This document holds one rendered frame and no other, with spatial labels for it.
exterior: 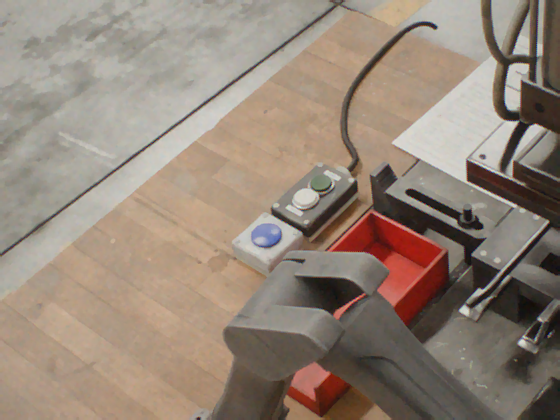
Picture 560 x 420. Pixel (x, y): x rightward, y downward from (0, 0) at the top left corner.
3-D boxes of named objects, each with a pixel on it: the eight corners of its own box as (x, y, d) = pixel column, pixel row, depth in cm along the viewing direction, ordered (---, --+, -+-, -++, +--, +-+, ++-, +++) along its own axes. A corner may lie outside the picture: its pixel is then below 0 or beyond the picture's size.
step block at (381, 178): (374, 221, 148) (369, 173, 142) (388, 208, 150) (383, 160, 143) (413, 242, 145) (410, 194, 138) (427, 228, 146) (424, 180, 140)
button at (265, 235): (246, 245, 146) (244, 235, 145) (266, 227, 148) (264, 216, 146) (269, 259, 144) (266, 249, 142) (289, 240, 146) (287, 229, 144)
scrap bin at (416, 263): (246, 367, 135) (237, 337, 131) (374, 239, 146) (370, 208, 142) (321, 418, 128) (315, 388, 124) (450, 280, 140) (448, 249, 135)
